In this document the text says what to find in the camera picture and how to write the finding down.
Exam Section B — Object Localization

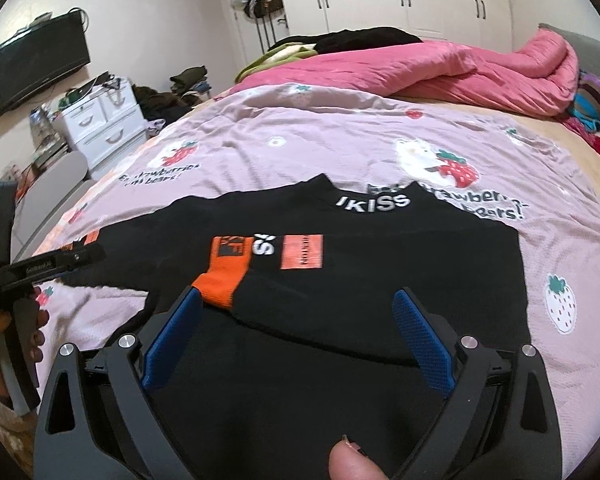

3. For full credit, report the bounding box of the grey padded bench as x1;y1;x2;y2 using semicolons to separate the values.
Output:
10;150;92;247

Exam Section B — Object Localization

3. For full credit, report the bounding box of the grey padded headboard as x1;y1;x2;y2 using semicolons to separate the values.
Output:
537;22;600;126

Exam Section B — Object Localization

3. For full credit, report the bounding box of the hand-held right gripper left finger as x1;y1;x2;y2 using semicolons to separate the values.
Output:
32;285;203;480

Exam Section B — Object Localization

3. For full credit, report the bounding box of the pink quilt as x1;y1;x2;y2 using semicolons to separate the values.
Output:
227;27;581;117

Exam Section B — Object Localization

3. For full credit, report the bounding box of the pile of dark clothes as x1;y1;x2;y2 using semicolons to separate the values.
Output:
131;66;217;125

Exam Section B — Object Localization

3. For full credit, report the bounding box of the person's right hand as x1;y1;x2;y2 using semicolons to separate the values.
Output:
328;439;388;480

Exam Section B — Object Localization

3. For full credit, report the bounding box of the green blanket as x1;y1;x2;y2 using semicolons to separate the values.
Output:
235;41;322;84

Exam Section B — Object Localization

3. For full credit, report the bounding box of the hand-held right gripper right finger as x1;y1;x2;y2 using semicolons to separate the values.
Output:
391;286;565;480

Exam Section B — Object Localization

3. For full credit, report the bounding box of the colourful striped cloth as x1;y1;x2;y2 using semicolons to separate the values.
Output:
567;72;600;134

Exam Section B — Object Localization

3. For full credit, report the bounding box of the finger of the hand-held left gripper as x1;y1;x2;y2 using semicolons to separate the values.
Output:
25;243;107;281

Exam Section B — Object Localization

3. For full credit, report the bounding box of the black wall television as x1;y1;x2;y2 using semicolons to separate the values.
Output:
0;9;92;117

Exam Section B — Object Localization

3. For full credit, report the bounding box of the black cloth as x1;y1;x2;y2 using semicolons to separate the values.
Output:
274;26;424;56

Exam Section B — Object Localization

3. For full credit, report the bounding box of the white drawer cabinet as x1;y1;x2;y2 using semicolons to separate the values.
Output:
52;76;148;171

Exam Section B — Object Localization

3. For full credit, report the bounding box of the pink strawberry printed bed sheet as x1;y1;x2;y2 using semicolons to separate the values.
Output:
7;82;600;480

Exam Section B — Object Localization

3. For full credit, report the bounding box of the black sweater with orange patches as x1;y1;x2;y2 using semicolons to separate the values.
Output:
62;174;533;480

